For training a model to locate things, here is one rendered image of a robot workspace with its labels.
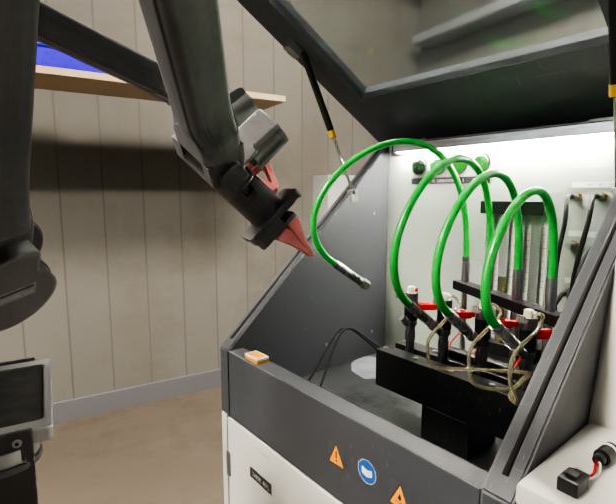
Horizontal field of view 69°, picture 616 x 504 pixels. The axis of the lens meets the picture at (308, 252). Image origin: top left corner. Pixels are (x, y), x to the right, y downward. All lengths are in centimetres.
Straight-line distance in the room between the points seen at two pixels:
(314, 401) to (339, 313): 47
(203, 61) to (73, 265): 248
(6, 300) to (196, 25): 28
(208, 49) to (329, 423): 61
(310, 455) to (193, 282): 222
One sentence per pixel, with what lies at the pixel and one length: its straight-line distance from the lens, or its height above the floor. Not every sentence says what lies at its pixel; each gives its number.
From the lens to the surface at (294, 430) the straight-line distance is 90.
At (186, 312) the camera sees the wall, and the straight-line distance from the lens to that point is 302.
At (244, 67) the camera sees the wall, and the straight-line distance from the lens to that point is 317.
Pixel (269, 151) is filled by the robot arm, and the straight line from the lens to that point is 65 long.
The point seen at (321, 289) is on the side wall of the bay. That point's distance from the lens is 119.
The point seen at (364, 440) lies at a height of 93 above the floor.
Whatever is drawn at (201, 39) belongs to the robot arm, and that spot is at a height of 143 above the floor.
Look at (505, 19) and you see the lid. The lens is 96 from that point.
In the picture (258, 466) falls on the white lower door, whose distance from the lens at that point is 106.
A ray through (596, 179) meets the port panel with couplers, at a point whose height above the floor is 133.
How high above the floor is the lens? 130
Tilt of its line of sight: 7 degrees down
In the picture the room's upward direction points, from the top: straight up
